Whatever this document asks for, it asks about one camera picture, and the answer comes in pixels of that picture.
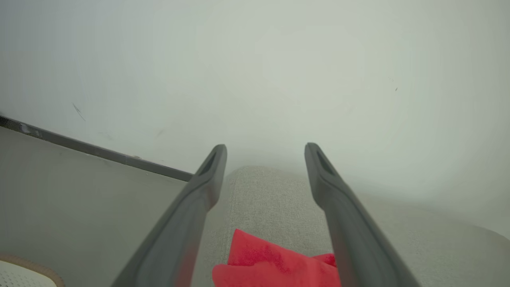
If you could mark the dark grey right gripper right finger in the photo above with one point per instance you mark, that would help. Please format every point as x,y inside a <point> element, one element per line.
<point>350,231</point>

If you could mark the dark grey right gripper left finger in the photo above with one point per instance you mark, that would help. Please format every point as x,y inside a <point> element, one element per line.
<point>179,227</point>

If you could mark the plain red garment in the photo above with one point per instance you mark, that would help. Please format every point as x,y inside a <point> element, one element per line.
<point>271,265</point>

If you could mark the grey fabric sofa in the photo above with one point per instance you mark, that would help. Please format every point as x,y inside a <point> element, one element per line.
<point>275,203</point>

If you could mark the cream plastic laundry basket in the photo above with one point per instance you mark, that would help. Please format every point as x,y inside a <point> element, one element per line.
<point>20,277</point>

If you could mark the black wall baseboard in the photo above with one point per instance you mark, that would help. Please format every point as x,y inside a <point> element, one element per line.
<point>99,152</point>

